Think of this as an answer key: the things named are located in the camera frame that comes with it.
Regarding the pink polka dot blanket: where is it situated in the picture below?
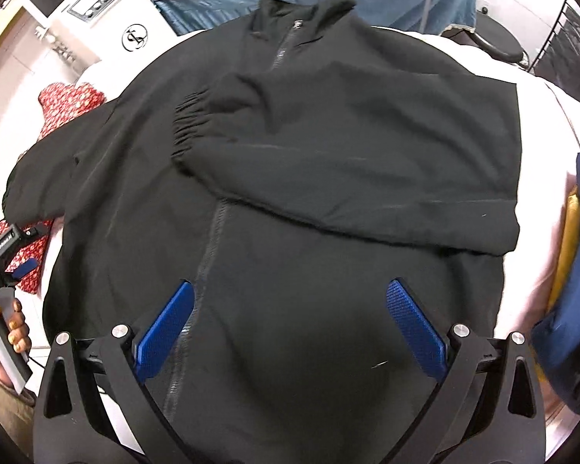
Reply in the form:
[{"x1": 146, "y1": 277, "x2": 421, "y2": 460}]
[{"x1": 29, "y1": 29, "x2": 580, "y2": 445}]

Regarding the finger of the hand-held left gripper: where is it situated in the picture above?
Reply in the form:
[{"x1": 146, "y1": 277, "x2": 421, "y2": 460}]
[{"x1": 10, "y1": 256, "x2": 42, "y2": 283}]

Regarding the yellow folded garment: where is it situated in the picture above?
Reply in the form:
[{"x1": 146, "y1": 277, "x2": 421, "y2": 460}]
[{"x1": 546, "y1": 186, "x2": 580, "y2": 310}]

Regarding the person's left hand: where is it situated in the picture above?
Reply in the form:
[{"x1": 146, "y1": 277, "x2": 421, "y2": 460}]
[{"x1": 0, "y1": 297, "x2": 32, "y2": 355}]

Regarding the black round stool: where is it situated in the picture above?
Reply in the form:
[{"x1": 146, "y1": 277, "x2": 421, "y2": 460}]
[{"x1": 445, "y1": 7, "x2": 530, "y2": 66}]

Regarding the black zip jacket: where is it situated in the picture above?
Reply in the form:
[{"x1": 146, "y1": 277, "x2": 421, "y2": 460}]
[{"x1": 2, "y1": 0, "x2": 522, "y2": 464}]

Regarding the white machine with round logo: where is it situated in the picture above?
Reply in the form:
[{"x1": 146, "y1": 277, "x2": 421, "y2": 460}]
[{"x1": 22, "y1": 0, "x2": 179, "y2": 66}]

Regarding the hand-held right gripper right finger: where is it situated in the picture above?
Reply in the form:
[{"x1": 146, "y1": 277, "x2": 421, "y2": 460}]
[{"x1": 386, "y1": 278, "x2": 547, "y2": 464}]

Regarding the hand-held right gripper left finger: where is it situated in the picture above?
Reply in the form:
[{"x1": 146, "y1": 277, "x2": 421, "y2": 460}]
[{"x1": 31, "y1": 280, "x2": 196, "y2": 464}]

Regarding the red floral garment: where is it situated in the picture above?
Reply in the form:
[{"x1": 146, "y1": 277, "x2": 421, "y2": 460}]
[{"x1": 2, "y1": 81, "x2": 109, "y2": 295}]

